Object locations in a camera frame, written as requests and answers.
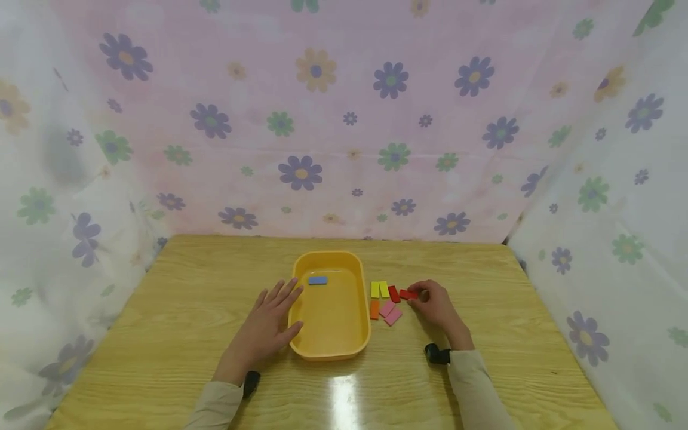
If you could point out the person's left hand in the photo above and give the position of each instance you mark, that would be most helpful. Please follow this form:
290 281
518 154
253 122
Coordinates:
258 337

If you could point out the person's right hand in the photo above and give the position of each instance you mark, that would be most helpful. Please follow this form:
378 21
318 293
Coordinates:
441 313

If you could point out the person's right thumb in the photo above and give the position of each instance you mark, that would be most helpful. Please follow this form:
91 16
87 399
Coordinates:
417 304

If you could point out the person's left middle finger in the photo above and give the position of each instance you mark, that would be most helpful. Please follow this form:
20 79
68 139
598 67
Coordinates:
286 292

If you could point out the person's left index finger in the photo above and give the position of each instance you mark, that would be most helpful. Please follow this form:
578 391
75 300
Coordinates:
293 302

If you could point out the person's left thumb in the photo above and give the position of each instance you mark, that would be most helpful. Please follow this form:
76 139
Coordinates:
294 329

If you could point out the person's right index finger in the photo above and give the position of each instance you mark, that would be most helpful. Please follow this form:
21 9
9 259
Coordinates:
422 286

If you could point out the person's left little finger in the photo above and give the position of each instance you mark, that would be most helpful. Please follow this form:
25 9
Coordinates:
260 303

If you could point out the person's left ring finger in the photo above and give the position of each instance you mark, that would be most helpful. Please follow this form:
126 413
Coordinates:
273 295

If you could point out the red rectangular block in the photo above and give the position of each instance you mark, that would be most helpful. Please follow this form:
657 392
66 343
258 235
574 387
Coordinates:
406 294
394 294

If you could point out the yellow plastic tray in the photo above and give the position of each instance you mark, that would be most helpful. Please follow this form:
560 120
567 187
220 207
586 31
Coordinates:
333 316

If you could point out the person's right forearm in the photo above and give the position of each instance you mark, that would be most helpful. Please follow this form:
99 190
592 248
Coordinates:
478 394

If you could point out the person's left forearm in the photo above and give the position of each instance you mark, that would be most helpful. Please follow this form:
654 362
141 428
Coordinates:
215 406

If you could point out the pink rectangular block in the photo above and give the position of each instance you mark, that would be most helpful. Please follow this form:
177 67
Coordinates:
387 308
393 316

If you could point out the blue rectangular block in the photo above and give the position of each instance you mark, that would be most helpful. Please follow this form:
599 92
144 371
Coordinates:
317 280

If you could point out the yellow rectangular block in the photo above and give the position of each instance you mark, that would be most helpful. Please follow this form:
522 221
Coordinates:
374 289
384 289

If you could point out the orange rectangular block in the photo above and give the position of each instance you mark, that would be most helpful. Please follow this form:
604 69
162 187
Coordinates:
374 310

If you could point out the black wrist band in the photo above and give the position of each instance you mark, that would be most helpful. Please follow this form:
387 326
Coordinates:
436 354
251 384

